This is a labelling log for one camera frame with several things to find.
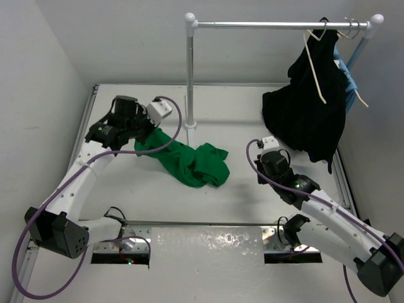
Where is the green t-shirt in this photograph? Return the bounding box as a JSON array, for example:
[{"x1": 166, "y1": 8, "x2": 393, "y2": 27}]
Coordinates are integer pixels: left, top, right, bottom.
[{"x1": 148, "y1": 141, "x2": 230, "y2": 188}]

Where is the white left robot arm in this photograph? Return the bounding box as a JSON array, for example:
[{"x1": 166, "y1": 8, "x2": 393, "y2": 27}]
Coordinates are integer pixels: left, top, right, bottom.
[{"x1": 25, "y1": 95, "x2": 172, "y2": 259}]

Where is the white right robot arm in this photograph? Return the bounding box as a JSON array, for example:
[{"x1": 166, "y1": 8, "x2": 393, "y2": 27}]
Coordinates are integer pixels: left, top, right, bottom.
[{"x1": 249, "y1": 150, "x2": 403, "y2": 297}]

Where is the black hanging t-shirt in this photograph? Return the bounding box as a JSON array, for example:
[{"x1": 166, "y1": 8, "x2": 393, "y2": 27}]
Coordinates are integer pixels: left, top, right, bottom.
[{"x1": 262, "y1": 30, "x2": 347, "y2": 164}]

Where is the light blue hanging shirt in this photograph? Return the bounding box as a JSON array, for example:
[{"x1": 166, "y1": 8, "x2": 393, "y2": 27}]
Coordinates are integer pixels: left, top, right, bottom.
[{"x1": 333, "y1": 46, "x2": 358, "y2": 113}]

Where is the cream empty hanger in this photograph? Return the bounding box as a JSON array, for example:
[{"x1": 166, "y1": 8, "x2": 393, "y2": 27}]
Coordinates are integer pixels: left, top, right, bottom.
[{"x1": 303, "y1": 30, "x2": 327, "y2": 104}]

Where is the hanger holding black shirt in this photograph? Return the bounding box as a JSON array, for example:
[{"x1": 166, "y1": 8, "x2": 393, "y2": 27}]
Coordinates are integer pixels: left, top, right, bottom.
[{"x1": 308, "y1": 18, "x2": 328, "y2": 41}]

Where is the silver clothes rack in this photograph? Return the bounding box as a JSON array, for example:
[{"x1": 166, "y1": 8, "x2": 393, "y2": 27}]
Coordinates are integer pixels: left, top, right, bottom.
[{"x1": 184, "y1": 13, "x2": 384, "y2": 147}]

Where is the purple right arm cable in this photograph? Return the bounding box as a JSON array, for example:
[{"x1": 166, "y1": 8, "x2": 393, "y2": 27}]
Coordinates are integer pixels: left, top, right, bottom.
[{"x1": 246, "y1": 139, "x2": 404, "y2": 303}]

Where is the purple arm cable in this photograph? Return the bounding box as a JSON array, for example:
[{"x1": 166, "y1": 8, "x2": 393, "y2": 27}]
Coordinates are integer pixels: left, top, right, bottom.
[
  {"x1": 246, "y1": 139, "x2": 404, "y2": 303},
  {"x1": 11, "y1": 95, "x2": 182, "y2": 300}
]

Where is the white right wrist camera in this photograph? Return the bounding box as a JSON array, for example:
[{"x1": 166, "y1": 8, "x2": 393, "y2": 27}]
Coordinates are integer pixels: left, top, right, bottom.
[{"x1": 257, "y1": 136, "x2": 280, "y2": 154}]

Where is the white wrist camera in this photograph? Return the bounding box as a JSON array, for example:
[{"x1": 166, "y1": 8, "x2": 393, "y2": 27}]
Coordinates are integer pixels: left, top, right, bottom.
[
  {"x1": 257, "y1": 136, "x2": 280, "y2": 154},
  {"x1": 146, "y1": 98, "x2": 172, "y2": 126}
]

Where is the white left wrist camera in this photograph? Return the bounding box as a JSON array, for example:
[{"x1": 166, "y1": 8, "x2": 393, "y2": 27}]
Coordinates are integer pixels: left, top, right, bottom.
[{"x1": 146, "y1": 98, "x2": 172, "y2": 126}]

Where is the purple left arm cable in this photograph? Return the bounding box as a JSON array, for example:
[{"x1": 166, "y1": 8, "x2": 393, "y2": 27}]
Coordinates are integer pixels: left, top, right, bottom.
[{"x1": 11, "y1": 95, "x2": 182, "y2": 300}]

